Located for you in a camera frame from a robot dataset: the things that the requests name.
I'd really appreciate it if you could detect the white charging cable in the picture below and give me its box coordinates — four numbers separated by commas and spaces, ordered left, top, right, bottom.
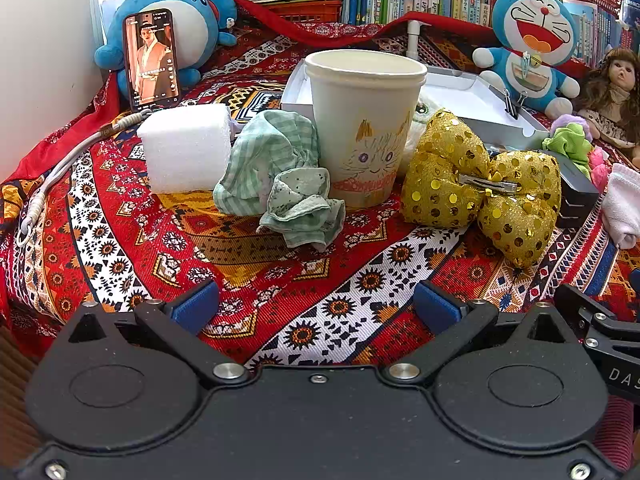
14, 109, 151, 247

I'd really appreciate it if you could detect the smartphone with lit screen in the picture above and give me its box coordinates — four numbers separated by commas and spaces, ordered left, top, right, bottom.
122, 9, 180, 110

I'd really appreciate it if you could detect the blue round plush toy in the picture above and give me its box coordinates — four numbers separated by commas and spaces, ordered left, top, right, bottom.
94, 0, 238, 106

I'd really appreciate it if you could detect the white shallow cardboard box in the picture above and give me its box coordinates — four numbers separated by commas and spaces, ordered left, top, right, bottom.
278, 57, 600, 229

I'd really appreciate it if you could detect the white pvc pipe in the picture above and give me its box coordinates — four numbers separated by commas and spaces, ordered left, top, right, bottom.
406, 20, 421, 61

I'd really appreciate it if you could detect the Doraemon plush toy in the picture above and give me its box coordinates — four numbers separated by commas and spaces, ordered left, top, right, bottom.
472, 0, 580, 120

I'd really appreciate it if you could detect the white foam block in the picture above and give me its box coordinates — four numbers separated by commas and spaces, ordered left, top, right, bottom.
137, 103, 232, 194

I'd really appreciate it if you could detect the black binder clip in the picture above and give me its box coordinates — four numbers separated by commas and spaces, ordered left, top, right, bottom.
504, 89, 528, 119

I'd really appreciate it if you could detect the pink soft flower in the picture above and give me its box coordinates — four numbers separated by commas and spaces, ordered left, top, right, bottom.
588, 146, 612, 194

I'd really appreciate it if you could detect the red patterned table cloth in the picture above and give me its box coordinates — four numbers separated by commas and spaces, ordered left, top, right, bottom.
1, 81, 639, 367

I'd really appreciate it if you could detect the gold sequin bow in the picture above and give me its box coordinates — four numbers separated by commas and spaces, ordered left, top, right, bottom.
400, 108, 562, 269

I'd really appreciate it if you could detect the lime green cloth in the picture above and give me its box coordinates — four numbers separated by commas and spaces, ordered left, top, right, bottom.
542, 125, 592, 178

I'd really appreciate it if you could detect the purple fluffy plush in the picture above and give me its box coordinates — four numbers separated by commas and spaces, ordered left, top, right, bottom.
550, 114, 593, 142

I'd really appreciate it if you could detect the brown haired doll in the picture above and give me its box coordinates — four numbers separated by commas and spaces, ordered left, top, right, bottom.
574, 48, 639, 168

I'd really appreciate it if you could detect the pale pink sock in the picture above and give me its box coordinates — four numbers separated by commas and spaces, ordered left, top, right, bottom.
601, 164, 640, 250

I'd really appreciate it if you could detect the white paper cup cat drawing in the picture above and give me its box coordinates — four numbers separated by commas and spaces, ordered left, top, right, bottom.
305, 49, 427, 209

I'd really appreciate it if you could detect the green checked scrunchie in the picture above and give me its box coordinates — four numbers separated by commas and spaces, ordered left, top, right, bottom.
213, 110, 346, 252

